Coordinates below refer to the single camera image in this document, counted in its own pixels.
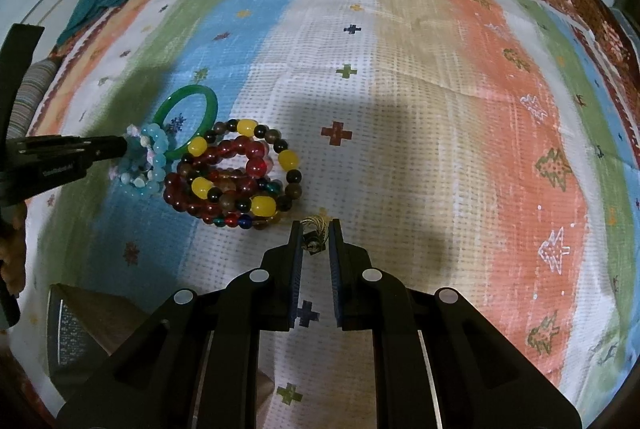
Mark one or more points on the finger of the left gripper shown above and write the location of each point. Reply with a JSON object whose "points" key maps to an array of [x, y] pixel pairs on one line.
{"points": [[51, 155]]}

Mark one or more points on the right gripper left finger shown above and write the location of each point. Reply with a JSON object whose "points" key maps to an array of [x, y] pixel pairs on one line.
{"points": [[193, 363]]}

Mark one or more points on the silver metal tin box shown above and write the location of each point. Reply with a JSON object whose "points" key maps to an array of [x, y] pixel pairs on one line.
{"points": [[84, 328]]}

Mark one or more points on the small gold tassel charm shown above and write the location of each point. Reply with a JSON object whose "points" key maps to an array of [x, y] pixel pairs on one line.
{"points": [[315, 232]]}

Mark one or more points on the person's left hand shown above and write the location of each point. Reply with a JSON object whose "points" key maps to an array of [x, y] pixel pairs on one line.
{"points": [[13, 253]]}

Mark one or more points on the striped grey rolled cloth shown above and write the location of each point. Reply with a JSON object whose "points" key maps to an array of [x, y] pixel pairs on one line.
{"points": [[30, 93]]}

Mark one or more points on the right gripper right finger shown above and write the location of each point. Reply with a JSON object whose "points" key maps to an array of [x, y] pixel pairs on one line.
{"points": [[438, 363]]}

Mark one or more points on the striped colourful mat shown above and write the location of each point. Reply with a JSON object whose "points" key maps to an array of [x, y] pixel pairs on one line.
{"points": [[487, 145]]}

